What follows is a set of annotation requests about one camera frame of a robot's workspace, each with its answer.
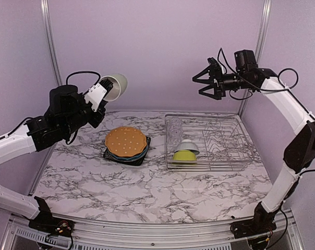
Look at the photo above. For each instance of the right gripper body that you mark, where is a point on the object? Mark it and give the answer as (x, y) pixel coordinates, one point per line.
(230, 83)

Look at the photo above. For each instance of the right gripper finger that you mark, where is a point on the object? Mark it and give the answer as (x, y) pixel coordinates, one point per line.
(205, 76)
(211, 91)

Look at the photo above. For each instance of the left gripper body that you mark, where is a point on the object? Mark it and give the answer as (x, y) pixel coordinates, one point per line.
(95, 121)

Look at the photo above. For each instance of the orange polka dot plate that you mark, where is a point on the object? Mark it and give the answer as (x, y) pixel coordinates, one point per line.
(125, 141)

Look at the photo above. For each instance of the black floral square plate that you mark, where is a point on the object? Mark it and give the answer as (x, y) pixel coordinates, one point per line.
(136, 160)

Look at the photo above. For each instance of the pale green mug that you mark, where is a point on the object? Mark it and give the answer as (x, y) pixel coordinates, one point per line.
(115, 85)

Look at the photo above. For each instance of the blue polka dot plate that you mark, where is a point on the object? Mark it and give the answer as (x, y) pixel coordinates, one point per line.
(128, 157)

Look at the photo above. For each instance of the clear glass blue flower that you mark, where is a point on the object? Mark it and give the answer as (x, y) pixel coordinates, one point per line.
(174, 136)

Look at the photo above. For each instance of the white patterned bowl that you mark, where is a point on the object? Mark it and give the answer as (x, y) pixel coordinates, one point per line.
(187, 144)

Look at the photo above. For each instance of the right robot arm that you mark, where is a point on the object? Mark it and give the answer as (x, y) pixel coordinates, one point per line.
(299, 153)

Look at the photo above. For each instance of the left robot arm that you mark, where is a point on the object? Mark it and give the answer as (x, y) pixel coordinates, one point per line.
(67, 113)

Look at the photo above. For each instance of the lime green bowl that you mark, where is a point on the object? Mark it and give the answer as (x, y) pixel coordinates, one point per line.
(184, 157)

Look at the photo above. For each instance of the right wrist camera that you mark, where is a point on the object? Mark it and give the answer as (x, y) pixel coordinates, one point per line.
(217, 68)

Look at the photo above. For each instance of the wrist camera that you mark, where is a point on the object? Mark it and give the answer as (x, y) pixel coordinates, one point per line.
(217, 68)
(99, 92)

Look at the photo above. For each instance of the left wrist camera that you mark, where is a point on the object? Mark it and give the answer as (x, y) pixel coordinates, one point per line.
(99, 92)

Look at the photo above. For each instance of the metal wire dish rack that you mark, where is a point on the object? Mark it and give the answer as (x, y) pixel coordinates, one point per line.
(221, 140)

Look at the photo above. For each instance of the right aluminium frame post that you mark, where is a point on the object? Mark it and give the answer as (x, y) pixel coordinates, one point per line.
(263, 29)

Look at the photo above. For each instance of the aluminium frame post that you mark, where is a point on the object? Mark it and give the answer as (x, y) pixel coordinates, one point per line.
(263, 29)
(50, 41)

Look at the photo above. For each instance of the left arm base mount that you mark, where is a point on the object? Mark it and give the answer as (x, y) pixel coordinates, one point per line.
(52, 226)

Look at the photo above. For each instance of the left aluminium frame post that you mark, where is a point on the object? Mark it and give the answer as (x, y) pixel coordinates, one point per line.
(50, 41)

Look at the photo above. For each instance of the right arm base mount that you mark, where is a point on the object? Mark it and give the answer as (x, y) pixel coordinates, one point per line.
(249, 227)

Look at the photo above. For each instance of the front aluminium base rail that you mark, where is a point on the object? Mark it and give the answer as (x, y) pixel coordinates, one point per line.
(95, 234)

